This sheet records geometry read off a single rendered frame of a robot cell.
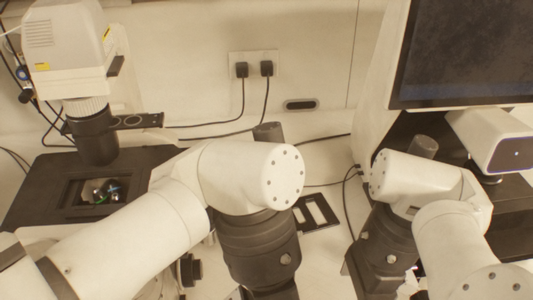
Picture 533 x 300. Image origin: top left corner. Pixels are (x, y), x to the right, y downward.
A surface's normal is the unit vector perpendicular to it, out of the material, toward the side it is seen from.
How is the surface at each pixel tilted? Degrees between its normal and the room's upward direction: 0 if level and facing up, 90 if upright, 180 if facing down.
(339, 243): 0
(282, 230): 69
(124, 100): 100
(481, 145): 80
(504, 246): 0
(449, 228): 23
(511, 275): 56
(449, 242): 32
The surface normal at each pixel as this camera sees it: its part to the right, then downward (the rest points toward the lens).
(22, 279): 0.88, -0.47
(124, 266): 0.76, -0.19
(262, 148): -0.31, -0.85
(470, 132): -0.99, -0.10
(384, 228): -0.81, 0.20
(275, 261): 0.39, 0.22
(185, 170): 0.73, 0.07
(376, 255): -0.67, 0.32
